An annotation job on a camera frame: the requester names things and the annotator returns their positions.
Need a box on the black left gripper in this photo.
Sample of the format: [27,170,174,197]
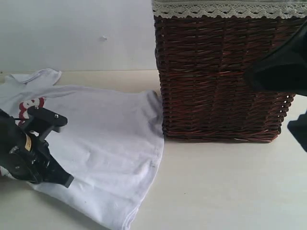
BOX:
[0,106,74,188]

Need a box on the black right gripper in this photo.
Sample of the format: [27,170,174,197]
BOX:
[244,19,307,154]

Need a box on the white t-shirt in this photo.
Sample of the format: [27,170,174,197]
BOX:
[0,69,164,230]

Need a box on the dark brown wicker basket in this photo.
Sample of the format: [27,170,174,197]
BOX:
[154,16,305,143]

